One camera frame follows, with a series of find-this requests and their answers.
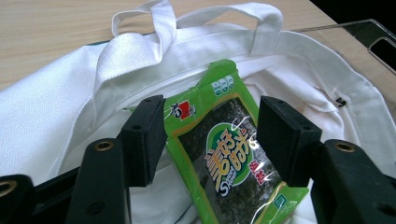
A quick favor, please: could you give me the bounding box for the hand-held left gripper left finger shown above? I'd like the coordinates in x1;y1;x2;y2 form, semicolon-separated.
65;94;168;224

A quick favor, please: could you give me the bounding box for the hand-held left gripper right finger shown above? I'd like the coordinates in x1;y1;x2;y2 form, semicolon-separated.
256;95;396;224

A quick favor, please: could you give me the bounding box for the green seaweed snack packet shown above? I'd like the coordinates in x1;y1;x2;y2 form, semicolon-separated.
124;59;311;224

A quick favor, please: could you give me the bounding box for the white canvas tote bag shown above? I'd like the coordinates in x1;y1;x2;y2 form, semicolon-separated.
0;0;396;224

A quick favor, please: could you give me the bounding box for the clear plastic box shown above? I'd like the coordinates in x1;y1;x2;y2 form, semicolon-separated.
292;18;396;122

